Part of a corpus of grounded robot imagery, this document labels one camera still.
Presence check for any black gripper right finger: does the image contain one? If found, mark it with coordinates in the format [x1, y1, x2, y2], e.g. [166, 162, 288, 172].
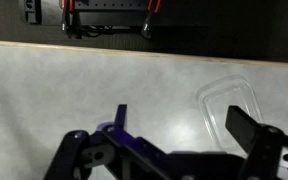
[224, 105, 288, 180]

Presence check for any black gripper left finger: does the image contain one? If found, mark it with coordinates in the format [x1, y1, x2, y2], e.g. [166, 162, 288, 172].
[43, 103, 142, 180]

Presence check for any clear plastic container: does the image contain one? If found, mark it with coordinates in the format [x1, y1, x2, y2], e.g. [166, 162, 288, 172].
[196, 75, 264, 151]

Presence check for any black perforated metal stand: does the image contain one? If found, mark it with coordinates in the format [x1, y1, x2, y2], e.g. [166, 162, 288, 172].
[58, 0, 162, 28]

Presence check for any black cable bundle under stand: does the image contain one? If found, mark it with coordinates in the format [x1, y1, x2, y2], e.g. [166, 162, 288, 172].
[67, 23, 133, 39]

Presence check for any orange handled clamp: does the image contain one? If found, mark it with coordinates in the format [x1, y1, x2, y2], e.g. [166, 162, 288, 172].
[59, 0, 74, 33]
[140, 0, 162, 40]

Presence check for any black plastic bracket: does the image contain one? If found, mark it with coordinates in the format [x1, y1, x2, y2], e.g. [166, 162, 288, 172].
[23, 0, 42, 25]

